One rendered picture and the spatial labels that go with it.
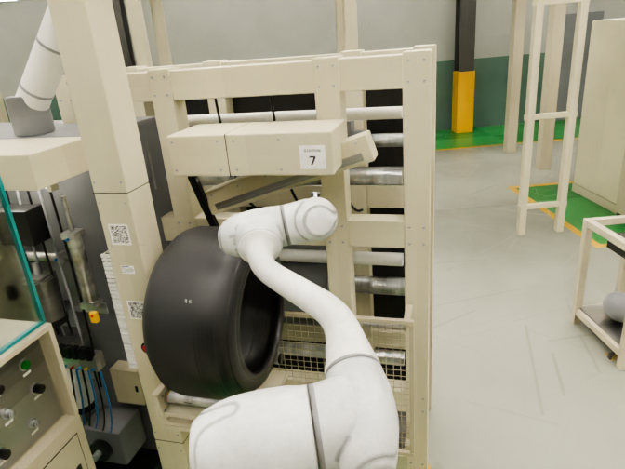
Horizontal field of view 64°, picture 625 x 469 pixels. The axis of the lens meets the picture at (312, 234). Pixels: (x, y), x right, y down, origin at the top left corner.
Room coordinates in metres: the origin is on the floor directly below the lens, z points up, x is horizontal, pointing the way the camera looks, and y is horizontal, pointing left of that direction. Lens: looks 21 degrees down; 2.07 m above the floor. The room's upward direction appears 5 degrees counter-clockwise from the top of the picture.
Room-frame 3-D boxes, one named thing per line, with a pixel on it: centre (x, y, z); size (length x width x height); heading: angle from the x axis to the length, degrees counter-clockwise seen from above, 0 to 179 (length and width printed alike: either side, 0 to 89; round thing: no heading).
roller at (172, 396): (1.45, 0.41, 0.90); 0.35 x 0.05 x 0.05; 73
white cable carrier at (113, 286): (1.64, 0.71, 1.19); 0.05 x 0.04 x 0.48; 163
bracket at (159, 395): (1.64, 0.54, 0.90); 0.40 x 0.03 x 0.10; 163
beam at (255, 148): (1.84, 0.17, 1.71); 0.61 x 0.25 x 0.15; 73
